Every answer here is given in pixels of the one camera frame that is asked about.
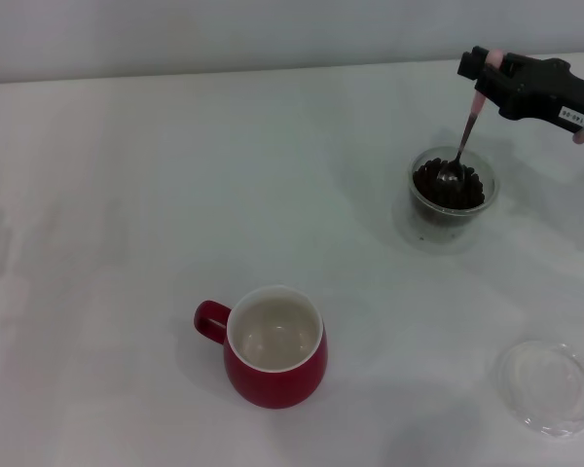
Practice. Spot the clear glass saucer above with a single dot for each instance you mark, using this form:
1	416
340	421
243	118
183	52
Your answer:
550	384

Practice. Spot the coffee bean pile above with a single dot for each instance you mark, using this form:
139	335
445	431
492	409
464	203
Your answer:
462	195

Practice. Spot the double-walled glass cup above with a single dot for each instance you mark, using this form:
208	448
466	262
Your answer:
443	233

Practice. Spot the red ceramic mug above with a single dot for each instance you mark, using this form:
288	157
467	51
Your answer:
272	384

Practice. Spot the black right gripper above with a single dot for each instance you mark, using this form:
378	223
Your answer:
550	92

